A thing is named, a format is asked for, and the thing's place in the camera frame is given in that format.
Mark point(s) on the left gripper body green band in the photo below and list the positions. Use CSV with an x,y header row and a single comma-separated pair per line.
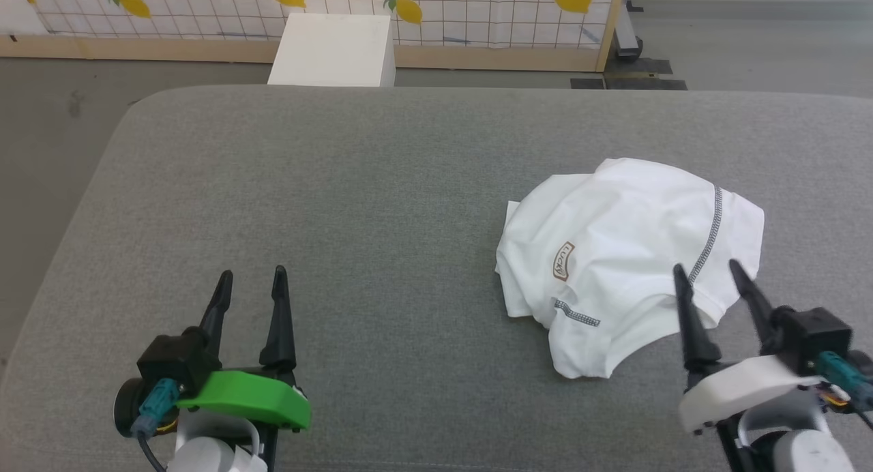
x,y
252,395

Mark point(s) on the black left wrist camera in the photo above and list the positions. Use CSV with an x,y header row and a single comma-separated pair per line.
x,y
170,366

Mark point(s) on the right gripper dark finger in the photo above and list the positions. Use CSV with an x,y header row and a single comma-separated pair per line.
x,y
694,322
753,301

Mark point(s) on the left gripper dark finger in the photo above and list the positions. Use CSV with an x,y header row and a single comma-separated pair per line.
x,y
279,322
218,308

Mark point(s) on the black floor mat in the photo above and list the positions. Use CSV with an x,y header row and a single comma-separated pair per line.
x,y
634,76

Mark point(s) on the grey metal stand foot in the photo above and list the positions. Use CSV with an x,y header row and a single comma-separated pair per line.
x,y
627,39

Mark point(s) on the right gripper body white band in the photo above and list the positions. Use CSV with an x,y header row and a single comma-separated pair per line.
x,y
743,387

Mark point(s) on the lemon print wooden frame partition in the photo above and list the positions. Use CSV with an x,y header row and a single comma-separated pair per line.
x,y
204,15

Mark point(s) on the white box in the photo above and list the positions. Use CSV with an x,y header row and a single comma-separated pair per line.
x,y
334,49

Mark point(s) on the white t-shirt with grey stitching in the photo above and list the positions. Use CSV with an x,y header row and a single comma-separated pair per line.
x,y
614,254

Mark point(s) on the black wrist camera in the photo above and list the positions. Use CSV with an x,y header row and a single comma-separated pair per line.
x,y
811,339
170,366

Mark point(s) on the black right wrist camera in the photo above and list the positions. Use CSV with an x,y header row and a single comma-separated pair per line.
x,y
811,339

